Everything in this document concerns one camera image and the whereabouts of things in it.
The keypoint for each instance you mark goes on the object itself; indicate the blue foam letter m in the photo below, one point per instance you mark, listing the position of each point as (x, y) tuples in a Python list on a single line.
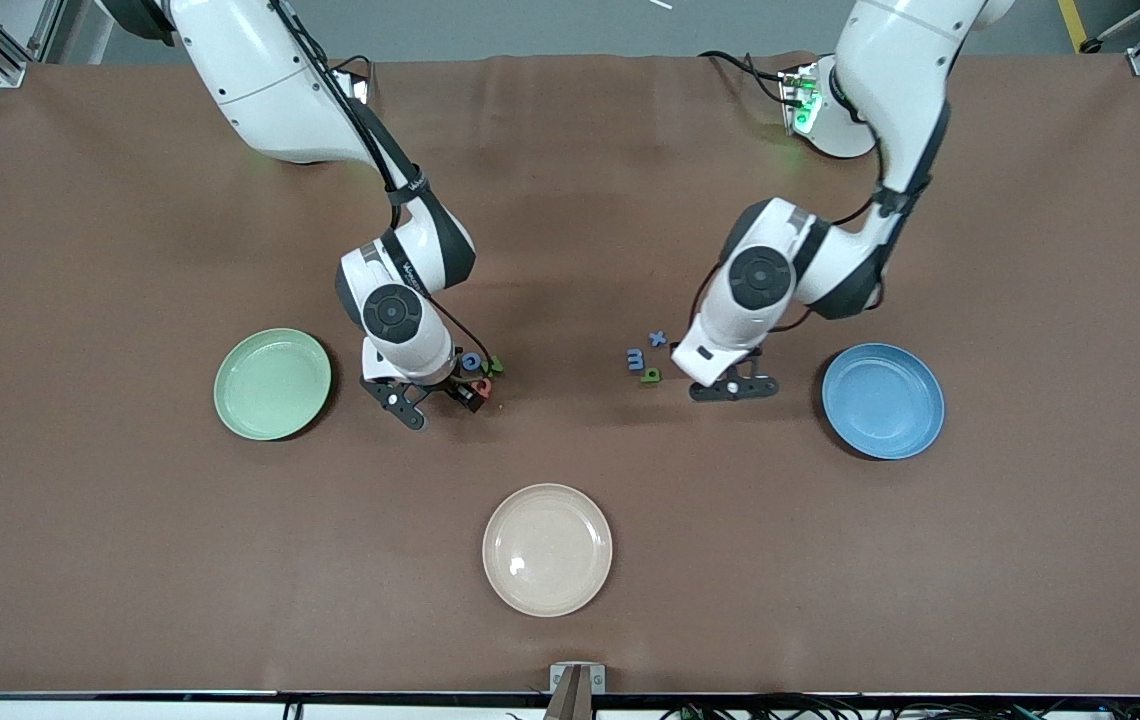
[(636, 359)]

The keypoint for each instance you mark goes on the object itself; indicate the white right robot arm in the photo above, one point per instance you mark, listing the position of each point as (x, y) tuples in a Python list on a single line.
[(260, 90)]

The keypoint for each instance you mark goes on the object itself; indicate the blue foam letter x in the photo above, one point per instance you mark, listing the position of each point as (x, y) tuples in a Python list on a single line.
[(658, 338)]

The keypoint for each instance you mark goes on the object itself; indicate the blue foam letter G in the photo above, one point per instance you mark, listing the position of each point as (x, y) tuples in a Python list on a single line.
[(472, 361)]

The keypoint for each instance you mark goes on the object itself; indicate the green plate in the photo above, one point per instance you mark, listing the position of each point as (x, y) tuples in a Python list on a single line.
[(270, 385)]

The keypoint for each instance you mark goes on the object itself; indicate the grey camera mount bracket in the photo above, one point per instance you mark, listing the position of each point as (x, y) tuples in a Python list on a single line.
[(577, 685)]

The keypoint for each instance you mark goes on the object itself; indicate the beige plate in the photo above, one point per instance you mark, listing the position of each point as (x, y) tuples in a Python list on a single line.
[(547, 550)]

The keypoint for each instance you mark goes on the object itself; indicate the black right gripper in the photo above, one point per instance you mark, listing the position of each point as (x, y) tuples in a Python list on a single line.
[(457, 383)]

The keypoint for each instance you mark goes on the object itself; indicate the black stand leg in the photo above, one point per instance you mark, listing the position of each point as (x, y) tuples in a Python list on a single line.
[(1088, 45)]

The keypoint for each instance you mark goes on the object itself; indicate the brown table mat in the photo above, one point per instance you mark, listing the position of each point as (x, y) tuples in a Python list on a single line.
[(130, 560)]

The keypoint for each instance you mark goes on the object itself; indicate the green foam letter q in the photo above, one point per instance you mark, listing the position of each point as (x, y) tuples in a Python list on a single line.
[(650, 376)]

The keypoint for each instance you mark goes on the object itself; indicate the green foam letter N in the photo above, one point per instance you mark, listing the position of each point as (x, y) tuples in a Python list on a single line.
[(496, 368)]

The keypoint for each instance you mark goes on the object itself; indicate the yellow floor tape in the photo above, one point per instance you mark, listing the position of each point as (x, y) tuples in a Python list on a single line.
[(1070, 20)]

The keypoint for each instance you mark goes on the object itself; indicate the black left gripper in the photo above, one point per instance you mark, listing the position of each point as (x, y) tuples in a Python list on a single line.
[(757, 351)]

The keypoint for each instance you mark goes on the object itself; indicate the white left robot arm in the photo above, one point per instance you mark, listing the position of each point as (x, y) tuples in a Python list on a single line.
[(890, 100)]

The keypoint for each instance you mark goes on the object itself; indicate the blue plate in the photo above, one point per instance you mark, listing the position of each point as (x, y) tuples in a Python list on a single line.
[(880, 405)]

